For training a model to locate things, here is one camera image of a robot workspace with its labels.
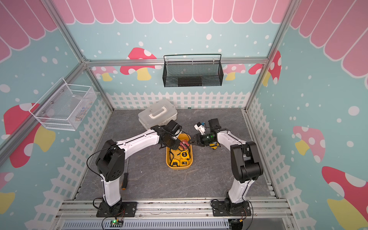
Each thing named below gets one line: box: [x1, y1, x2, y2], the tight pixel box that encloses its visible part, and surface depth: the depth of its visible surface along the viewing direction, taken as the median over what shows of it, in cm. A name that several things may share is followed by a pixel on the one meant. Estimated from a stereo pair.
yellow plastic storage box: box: [165, 133, 194, 171], surface depth 93 cm
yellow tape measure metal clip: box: [180, 159, 189, 167], surface depth 91 cm
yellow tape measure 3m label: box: [180, 149, 190, 160], surface depth 94 cm
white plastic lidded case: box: [138, 98, 178, 130], surface depth 104 cm
